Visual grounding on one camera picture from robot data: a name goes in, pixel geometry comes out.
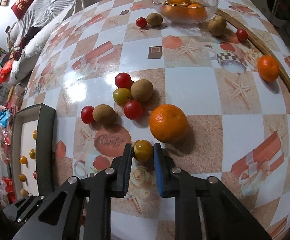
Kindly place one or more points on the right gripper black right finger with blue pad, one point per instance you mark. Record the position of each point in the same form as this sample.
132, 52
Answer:
173, 182

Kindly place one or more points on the yellow-brown cherry tomato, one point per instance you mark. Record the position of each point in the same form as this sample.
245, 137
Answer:
143, 151

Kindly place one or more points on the orange tomato tray top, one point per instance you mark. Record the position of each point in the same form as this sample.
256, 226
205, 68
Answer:
34, 134

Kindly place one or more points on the shallow grey cardboard tray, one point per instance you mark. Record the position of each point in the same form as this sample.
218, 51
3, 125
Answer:
40, 117

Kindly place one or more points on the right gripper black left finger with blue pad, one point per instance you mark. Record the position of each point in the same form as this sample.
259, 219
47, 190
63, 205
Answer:
112, 182

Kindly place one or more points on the brown longan centre cluster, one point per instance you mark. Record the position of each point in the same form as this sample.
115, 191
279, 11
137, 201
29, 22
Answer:
142, 90

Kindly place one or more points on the brown longan pair back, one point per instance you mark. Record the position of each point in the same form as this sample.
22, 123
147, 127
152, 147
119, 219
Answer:
220, 20

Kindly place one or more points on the brown longan pair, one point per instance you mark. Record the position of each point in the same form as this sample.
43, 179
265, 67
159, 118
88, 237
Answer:
220, 20
216, 28

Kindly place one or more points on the red cherry tomato by rim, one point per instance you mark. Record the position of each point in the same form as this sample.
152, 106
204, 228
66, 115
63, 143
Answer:
241, 35

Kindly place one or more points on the red cherry tomato cluster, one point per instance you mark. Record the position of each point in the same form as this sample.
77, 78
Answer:
133, 110
123, 80
86, 115

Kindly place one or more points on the brown longan pair front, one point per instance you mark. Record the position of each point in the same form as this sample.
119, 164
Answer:
216, 28

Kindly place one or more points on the brown longan in tray corner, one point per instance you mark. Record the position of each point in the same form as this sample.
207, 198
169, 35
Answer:
24, 192

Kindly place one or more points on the red cherry tomato top cluster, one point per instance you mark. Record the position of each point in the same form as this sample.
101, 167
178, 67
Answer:
123, 80

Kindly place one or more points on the yellow-green cherry tomato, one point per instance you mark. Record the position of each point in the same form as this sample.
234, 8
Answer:
121, 96

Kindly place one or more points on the orange mandarin near table edge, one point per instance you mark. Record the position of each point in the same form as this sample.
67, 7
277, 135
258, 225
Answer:
268, 68

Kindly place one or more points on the orange cherry tomato tray centre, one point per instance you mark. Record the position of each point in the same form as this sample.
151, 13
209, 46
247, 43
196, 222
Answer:
22, 178

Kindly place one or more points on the red cherry tomato lower cluster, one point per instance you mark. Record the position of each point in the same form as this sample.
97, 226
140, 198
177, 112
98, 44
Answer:
133, 110

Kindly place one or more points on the orange cherry tomato in tray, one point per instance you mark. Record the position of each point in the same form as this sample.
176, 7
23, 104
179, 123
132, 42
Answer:
23, 160

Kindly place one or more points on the clear glass fruit bowl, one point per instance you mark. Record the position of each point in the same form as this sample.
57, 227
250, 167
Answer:
186, 11

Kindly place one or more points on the yellow cherry tomato in tray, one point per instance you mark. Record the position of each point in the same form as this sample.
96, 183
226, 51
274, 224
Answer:
32, 154

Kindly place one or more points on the grey sofa with white cover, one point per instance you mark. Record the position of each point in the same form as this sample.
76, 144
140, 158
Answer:
27, 37

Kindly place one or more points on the snack bag pile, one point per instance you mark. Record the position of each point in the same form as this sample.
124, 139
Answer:
7, 193

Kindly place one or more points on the red cherry tomato near bowl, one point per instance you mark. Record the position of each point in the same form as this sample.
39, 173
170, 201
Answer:
141, 22

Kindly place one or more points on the red cherry tomato in tray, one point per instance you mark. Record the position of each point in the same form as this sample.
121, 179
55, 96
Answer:
35, 175

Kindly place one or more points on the large orange mandarin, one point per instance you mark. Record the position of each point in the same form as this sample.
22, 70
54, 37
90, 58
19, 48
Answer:
168, 124

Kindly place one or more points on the red cherry tomato left cluster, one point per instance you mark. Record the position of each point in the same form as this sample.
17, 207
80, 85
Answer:
86, 115

